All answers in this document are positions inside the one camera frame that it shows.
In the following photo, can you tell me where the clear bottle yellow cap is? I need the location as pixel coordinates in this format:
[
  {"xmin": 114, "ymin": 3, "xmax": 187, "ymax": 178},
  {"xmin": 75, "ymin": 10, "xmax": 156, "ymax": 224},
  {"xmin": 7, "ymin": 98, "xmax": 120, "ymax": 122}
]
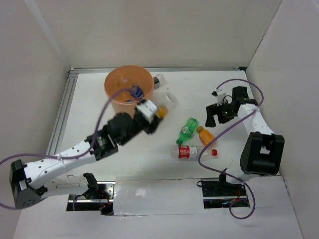
[{"xmin": 155, "ymin": 92, "xmax": 178, "ymax": 119}]

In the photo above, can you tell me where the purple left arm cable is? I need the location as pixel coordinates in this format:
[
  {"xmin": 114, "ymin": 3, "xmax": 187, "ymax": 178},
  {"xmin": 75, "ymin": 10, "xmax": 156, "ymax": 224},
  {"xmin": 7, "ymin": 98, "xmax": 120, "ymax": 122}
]
[{"xmin": 0, "ymin": 88, "xmax": 147, "ymax": 209}]

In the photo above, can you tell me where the aluminium frame rail left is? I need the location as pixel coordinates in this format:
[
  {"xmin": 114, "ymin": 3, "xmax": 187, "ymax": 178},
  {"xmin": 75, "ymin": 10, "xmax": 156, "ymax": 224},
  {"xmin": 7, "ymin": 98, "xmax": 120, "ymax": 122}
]
[{"xmin": 46, "ymin": 70, "xmax": 78, "ymax": 155}]

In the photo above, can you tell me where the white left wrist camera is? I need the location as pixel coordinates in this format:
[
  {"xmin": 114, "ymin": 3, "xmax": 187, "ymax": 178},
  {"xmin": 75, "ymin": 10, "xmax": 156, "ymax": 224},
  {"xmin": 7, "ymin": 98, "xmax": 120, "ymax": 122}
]
[{"xmin": 136, "ymin": 100, "xmax": 158, "ymax": 123}]

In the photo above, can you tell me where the clear bottle red label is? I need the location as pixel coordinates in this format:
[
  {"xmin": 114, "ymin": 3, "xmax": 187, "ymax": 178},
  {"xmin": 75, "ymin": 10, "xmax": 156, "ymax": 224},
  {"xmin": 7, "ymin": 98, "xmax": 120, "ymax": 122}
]
[{"xmin": 170, "ymin": 145, "xmax": 218, "ymax": 161}]

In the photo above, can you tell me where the green plastic bottle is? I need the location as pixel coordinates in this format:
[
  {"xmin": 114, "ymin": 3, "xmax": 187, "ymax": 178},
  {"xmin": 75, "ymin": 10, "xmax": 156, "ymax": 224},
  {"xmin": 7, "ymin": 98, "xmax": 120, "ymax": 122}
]
[{"xmin": 176, "ymin": 117, "xmax": 199, "ymax": 145}]

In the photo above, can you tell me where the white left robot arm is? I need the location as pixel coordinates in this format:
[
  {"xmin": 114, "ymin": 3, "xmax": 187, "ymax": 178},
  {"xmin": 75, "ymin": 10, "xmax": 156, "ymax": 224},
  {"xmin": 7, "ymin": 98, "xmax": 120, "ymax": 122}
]
[{"xmin": 9, "ymin": 112, "xmax": 162, "ymax": 209}]

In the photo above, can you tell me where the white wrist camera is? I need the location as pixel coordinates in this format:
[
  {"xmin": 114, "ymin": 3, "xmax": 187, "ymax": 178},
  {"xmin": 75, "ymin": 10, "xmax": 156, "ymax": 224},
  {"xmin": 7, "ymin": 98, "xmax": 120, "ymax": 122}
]
[
  {"xmin": 136, "ymin": 100, "xmax": 158, "ymax": 123},
  {"xmin": 211, "ymin": 89, "xmax": 226, "ymax": 106}
]

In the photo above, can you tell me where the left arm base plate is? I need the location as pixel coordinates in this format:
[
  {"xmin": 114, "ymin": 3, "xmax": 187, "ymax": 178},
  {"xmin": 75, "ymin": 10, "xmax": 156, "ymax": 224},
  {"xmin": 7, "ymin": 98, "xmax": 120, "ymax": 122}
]
[{"xmin": 66, "ymin": 181, "xmax": 115, "ymax": 216}]

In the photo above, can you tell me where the aluminium frame rail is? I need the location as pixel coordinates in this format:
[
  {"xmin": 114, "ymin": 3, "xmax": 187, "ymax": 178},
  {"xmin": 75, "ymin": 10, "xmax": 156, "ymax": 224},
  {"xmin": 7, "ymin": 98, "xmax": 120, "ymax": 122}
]
[
  {"xmin": 69, "ymin": 67, "xmax": 247, "ymax": 74},
  {"xmin": 46, "ymin": 70, "xmax": 78, "ymax": 155}
]

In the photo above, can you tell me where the orange juice bottle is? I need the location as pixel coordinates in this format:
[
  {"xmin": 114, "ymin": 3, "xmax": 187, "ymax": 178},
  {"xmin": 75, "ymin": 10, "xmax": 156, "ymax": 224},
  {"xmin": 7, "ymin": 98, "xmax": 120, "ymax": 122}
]
[{"xmin": 196, "ymin": 126, "xmax": 215, "ymax": 146}]

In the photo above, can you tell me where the aluminium frame rail back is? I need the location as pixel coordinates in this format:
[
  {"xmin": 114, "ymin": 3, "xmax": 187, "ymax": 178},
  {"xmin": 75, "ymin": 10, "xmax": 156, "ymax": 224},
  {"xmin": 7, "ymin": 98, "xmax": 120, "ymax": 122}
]
[{"xmin": 69, "ymin": 67, "xmax": 247, "ymax": 74}]

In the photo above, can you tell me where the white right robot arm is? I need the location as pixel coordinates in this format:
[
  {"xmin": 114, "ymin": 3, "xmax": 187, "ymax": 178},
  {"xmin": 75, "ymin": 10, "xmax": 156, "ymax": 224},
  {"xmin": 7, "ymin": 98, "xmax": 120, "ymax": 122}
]
[{"xmin": 205, "ymin": 86, "xmax": 285, "ymax": 195}]

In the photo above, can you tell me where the small blue label bottle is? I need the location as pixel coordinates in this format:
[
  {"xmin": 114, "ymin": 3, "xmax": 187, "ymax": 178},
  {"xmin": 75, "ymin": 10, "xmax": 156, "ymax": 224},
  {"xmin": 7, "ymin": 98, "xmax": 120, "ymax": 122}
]
[{"xmin": 129, "ymin": 85, "xmax": 144, "ymax": 99}]

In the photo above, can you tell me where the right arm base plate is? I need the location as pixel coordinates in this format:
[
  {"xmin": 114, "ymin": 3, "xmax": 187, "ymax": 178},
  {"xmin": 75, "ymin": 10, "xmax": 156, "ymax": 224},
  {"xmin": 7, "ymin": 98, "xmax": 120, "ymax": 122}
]
[{"xmin": 196, "ymin": 180, "xmax": 250, "ymax": 209}]

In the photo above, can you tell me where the orange plastic bin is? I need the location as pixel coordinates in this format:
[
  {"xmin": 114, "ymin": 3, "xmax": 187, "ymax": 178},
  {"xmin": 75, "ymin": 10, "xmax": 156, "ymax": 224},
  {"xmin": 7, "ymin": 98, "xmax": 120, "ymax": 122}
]
[{"xmin": 104, "ymin": 65, "xmax": 155, "ymax": 115}]

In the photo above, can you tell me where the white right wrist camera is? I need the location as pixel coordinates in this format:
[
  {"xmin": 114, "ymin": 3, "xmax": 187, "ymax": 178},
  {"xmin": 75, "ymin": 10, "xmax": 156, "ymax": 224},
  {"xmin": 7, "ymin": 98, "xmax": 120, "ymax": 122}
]
[{"xmin": 211, "ymin": 89, "xmax": 226, "ymax": 106}]

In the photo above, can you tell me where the dark bottle behind bin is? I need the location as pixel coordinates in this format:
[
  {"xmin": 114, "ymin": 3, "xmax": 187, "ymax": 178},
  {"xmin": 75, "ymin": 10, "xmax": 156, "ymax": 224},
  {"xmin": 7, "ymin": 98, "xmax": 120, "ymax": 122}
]
[{"xmin": 153, "ymin": 74, "xmax": 166, "ymax": 89}]

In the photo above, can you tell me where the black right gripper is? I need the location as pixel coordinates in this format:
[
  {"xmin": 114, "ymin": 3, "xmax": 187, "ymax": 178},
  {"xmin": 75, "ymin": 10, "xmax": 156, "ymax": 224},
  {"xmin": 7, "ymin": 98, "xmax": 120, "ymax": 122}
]
[{"xmin": 205, "ymin": 100, "xmax": 237, "ymax": 127}]

